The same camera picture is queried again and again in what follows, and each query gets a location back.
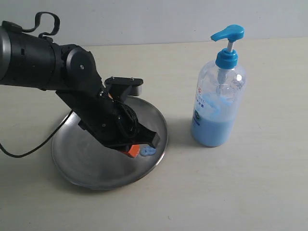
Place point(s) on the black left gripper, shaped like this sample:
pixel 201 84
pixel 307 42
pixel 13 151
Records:
pixel 114 124

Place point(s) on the clear blue pump soap bottle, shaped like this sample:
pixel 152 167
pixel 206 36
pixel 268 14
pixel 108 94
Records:
pixel 219 91

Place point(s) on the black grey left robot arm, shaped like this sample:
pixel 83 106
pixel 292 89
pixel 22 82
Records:
pixel 70 71

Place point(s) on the round stainless steel plate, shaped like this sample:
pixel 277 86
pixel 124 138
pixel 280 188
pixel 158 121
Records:
pixel 83 161

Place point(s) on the blue soap blob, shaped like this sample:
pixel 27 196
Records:
pixel 147 151

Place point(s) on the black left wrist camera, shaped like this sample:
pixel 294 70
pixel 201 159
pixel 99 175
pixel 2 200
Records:
pixel 119 88

